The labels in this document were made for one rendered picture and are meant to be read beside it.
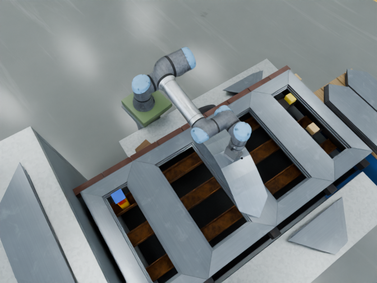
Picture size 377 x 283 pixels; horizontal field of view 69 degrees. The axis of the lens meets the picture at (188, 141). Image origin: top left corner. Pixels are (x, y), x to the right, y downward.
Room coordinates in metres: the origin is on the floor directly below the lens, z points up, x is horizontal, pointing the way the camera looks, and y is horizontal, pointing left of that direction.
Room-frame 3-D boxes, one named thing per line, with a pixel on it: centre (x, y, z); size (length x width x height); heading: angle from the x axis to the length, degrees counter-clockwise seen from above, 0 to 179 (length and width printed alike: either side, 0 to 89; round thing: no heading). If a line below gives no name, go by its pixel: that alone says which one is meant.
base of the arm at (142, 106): (1.03, 0.32, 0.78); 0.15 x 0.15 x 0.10
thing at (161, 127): (1.06, -0.12, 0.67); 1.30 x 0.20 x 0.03; 126
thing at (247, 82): (1.24, -0.42, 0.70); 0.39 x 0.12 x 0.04; 126
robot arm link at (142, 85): (1.04, 0.31, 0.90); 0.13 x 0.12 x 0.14; 127
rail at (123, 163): (0.84, -0.03, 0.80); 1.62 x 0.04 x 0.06; 126
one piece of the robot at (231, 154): (0.55, -0.24, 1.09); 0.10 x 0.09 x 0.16; 53
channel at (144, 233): (0.54, -0.25, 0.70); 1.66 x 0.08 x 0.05; 126
